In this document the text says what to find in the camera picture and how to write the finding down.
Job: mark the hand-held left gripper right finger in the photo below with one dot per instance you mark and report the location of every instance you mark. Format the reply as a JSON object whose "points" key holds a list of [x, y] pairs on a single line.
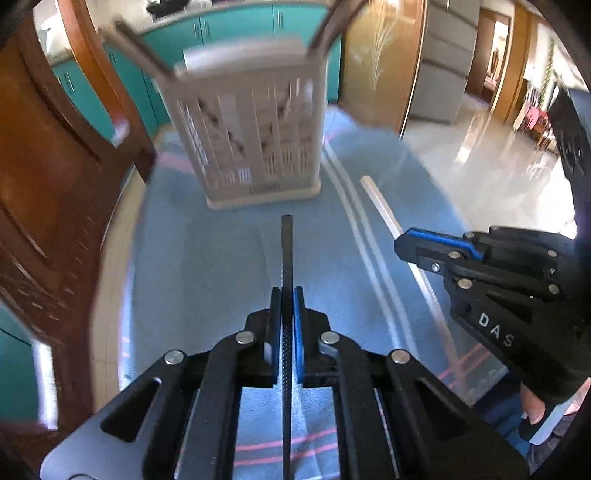
{"points": [[298, 341]]}

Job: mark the wooden door frame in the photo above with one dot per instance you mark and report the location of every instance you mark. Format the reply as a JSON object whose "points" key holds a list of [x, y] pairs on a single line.
{"points": [[517, 60]]}

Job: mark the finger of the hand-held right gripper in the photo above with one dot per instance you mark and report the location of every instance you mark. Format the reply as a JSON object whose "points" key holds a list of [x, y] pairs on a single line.
{"points": [[438, 237], [498, 277]]}

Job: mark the grey refrigerator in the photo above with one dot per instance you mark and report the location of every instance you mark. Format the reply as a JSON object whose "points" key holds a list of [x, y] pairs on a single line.
{"points": [[445, 60]]}

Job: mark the etched glass sliding door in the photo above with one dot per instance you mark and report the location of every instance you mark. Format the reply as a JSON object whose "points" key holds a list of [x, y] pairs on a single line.
{"points": [[383, 60]]}

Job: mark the white plastic utensil holder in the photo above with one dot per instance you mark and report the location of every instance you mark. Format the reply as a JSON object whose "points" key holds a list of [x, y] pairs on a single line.
{"points": [[240, 138]]}

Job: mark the carved wooden chair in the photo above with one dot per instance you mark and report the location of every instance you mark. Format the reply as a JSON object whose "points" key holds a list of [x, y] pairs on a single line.
{"points": [[55, 184]]}

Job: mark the teal base cabinets under stove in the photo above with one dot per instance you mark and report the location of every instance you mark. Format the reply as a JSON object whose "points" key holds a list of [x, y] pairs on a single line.
{"points": [[231, 23]]}

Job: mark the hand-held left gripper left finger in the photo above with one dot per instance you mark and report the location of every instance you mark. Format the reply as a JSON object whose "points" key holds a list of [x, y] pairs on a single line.
{"points": [[276, 341]]}

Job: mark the teal base cabinets by window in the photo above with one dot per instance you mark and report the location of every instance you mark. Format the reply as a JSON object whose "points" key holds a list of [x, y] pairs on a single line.
{"points": [[83, 92]]}

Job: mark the blue striped cloth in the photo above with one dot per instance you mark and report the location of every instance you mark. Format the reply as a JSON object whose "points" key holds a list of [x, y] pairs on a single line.
{"points": [[194, 277]]}

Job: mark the person's right hand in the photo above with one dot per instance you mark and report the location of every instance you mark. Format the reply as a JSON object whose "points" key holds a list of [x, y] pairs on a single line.
{"points": [[532, 406]]}

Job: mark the pink garment on chair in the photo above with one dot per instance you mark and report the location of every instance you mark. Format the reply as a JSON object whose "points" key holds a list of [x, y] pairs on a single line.
{"points": [[535, 117]]}

